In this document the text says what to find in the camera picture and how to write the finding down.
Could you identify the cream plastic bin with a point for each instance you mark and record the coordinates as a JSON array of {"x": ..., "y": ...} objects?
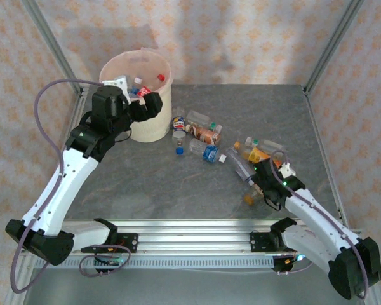
[{"x": 149, "y": 127}]

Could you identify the orange label bottle orange cap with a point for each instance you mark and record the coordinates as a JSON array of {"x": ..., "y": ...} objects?
[{"x": 249, "y": 198}]

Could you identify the blue label water bottle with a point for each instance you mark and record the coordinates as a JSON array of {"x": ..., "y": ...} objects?
[
  {"x": 211, "y": 152},
  {"x": 134, "y": 92}
]

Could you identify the slender clear blue-tinted bottle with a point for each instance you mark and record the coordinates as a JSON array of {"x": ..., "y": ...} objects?
[{"x": 241, "y": 165}]

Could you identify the yellow juice bottle orange label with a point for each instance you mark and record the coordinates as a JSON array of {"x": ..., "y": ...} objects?
[{"x": 252, "y": 154}]

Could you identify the Pepsi bottle blue cap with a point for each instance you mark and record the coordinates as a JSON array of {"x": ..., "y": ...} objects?
[{"x": 178, "y": 123}]

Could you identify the pink plastic bin liner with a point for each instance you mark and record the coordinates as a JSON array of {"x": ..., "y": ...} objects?
[{"x": 149, "y": 68}]

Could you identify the clear bottle green neck band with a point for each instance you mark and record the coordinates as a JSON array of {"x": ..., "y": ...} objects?
[{"x": 198, "y": 117}]

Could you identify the brown coffee drink bottle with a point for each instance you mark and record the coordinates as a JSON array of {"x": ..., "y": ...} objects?
[{"x": 206, "y": 135}]

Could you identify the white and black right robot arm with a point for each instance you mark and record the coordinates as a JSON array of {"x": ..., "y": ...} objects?
[{"x": 317, "y": 216}]

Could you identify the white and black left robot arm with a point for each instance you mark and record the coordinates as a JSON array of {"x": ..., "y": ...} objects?
[{"x": 60, "y": 190}]

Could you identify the small green circuit board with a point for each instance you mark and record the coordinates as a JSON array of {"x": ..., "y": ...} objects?
[
  {"x": 296, "y": 258},
  {"x": 111, "y": 262}
]

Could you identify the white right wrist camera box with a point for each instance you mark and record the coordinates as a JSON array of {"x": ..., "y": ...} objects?
[{"x": 287, "y": 170}]

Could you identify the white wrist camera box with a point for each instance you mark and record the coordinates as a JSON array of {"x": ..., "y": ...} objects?
[
  {"x": 116, "y": 83},
  {"x": 287, "y": 170}
]

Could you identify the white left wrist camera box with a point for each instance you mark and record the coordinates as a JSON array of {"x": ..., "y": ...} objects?
[{"x": 116, "y": 83}]

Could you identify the aluminium table side rail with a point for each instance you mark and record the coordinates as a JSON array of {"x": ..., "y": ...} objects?
[
  {"x": 319, "y": 127},
  {"x": 81, "y": 101}
]

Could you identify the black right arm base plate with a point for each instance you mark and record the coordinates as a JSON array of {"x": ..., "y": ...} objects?
[{"x": 257, "y": 243}]

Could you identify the aluminium frame post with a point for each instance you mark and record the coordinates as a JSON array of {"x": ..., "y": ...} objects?
[
  {"x": 52, "y": 44},
  {"x": 331, "y": 47}
]

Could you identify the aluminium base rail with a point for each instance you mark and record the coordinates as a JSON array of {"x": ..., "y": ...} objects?
[{"x": 193, "y": 238}]

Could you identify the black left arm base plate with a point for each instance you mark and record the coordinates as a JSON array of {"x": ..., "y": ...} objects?
[{"x": 131, "y": 243}]

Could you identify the aluminium lower frame leg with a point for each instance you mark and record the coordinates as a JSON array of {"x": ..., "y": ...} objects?
[{"x": 23, "y": 279}]

